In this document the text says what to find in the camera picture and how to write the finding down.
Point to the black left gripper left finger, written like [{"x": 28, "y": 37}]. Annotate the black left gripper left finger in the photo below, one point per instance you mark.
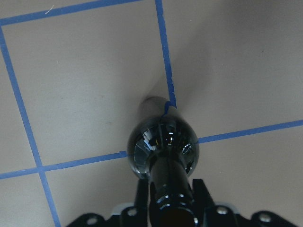
[{"x": 141, "y": 204}]

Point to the dark wine bottle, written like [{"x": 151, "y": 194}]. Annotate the dark wine bottle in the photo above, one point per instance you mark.
[{"x": 163, "y": 150}]

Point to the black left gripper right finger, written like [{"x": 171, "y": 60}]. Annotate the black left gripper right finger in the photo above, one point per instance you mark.
[{"x": 202, "y": 200}]

